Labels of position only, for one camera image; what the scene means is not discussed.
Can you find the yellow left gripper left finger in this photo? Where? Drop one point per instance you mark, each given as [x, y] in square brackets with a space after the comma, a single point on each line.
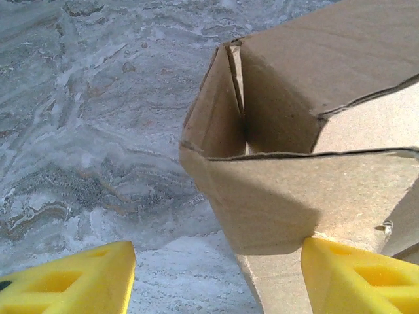
[75, 281]

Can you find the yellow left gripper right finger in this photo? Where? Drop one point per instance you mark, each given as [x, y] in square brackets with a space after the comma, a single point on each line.
[357, 281]

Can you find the brown cardboard box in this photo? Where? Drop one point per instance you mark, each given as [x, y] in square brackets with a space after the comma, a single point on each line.
[311, 98]

